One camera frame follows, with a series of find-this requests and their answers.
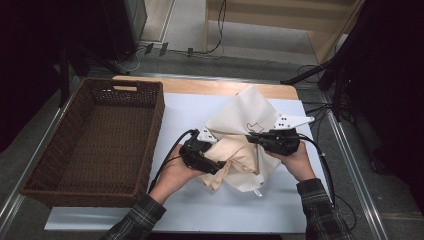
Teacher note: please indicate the dark grey cabinet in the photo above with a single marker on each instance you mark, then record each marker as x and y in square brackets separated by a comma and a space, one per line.
[126, 26]

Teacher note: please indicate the white table mat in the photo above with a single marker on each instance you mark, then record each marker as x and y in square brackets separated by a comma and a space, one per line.
[186, 113]

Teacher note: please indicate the person's left hand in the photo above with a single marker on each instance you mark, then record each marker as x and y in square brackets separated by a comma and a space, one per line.
[173, 176]

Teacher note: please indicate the light wooden shelf unit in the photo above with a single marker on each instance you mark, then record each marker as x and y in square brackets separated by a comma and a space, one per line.
[266, 16]

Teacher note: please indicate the small black plug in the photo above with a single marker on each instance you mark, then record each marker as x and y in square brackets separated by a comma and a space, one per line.
[190, 52]

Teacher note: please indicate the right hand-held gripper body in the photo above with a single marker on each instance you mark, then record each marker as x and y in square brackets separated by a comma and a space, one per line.
[283, 141]

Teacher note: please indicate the metal frame rail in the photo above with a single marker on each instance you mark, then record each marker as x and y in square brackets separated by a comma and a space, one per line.
[358, 180]
[13, 201]

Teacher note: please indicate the cream cloth garment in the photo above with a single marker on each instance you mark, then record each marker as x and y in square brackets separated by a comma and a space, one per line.
[230, 151]

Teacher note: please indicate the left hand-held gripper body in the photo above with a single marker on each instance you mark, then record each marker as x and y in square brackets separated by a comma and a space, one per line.
[193, 153]

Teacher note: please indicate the dark curtain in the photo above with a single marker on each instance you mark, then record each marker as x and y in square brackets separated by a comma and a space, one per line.
[33, 66]
[393, 83]

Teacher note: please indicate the black metal stand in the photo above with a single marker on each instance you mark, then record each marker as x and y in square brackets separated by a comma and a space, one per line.
[65, 80]
[306, 75]

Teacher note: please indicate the brown wicker basket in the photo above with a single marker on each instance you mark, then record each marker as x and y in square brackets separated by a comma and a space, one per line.
[110, 133]

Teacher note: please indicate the black power adapter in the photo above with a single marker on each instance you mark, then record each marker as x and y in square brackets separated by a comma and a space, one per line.
[149, 48]
[164, 48]

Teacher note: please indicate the person's right hand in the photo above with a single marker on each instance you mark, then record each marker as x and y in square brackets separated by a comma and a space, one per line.
[298, 165]

